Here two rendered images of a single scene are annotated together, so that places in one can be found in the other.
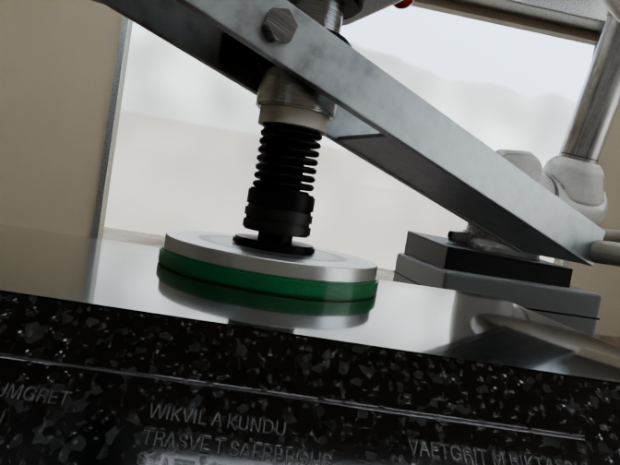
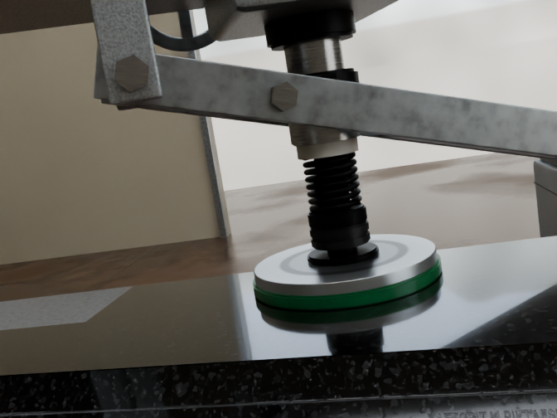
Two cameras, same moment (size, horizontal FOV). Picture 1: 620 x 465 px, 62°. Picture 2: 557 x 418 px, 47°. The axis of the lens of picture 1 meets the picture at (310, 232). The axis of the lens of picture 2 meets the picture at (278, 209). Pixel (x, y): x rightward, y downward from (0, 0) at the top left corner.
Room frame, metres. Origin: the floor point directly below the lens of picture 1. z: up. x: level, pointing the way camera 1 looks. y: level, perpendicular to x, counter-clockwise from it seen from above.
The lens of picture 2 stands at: (-0.19, -0.12, 1.03)
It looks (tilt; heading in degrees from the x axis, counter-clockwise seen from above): 9 degrees down; 17
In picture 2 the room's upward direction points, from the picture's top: 9 degrees counter-clockwise
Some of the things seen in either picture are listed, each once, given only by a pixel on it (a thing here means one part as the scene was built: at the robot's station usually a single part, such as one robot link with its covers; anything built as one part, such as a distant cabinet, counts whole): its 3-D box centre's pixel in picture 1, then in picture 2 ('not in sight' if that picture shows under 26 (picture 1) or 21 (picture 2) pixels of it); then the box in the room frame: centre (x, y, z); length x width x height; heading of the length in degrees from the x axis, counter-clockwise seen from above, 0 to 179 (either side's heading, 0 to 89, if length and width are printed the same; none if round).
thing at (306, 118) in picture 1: (295, 111); (326, 138); (0.52, 0.03, 0.99); 0.07 x 0.07 x 0.04
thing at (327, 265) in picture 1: (272, 253); (343, 261); (0.52, 0.03, 0.84); 0.21 x 0.21 x 0.01
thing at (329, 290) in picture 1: (271, 256); (344, 264); (0.52, 0.03, 0.84); 0.22 x 0.22 x 0.04
